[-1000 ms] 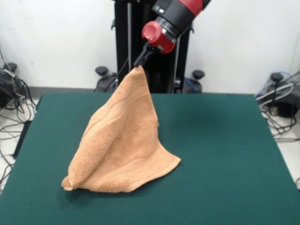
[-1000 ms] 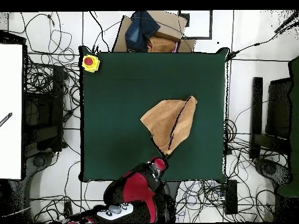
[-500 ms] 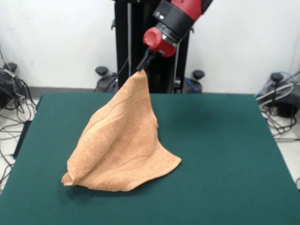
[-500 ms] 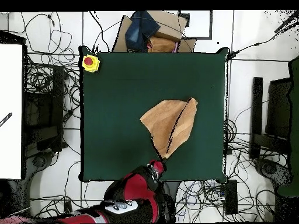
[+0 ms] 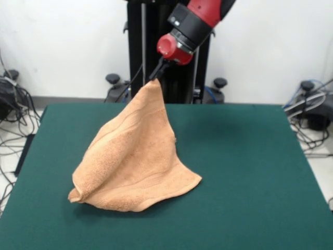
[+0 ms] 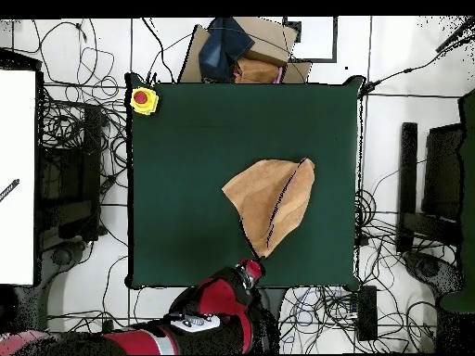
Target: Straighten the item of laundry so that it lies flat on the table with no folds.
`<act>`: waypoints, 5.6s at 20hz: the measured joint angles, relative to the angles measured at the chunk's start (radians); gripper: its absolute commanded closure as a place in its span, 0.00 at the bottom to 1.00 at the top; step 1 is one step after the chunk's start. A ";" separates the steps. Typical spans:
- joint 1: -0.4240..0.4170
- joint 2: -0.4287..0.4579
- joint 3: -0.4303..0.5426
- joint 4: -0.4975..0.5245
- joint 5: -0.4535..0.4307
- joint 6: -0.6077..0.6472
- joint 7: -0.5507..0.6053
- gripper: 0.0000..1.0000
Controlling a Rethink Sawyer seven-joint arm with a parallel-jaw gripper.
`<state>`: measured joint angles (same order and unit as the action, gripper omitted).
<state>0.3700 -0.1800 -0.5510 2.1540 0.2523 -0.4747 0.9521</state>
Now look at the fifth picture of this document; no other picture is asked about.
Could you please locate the blue cable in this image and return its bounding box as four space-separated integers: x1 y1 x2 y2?
282 79 333 109
204 86 222 104

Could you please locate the black cable tangle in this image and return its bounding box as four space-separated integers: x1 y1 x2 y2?
0 49 41 217
283 78 333 211

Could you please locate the dark green table cloth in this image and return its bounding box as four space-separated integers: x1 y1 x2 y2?
0 103 333 250

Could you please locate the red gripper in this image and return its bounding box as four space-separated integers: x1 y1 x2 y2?
149 33 195 80

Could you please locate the dark grey stand base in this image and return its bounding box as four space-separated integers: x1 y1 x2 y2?
285 80 333 131
0 77 19 120

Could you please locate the tan terry towel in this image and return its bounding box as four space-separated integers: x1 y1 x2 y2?
68 79 203 213

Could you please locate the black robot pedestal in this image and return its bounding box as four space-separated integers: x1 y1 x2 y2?
104 0 228 105

